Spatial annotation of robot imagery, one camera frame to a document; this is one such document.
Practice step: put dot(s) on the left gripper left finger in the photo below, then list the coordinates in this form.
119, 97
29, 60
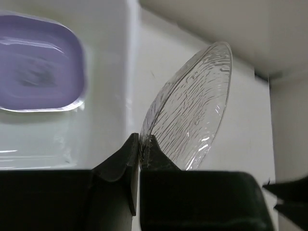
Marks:
100, 199

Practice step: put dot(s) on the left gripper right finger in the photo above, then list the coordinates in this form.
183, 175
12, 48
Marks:
172, 199

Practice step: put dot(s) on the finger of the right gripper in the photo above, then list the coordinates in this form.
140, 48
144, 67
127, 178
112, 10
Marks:
296, 190
295, 212

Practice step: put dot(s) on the clear textured plate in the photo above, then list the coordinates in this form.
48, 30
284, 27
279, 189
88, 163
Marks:
187, 112

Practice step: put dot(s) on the purple panda plate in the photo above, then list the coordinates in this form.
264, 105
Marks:
42, 66

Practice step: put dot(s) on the white plastic bin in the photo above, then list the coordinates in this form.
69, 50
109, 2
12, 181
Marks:
86, 136

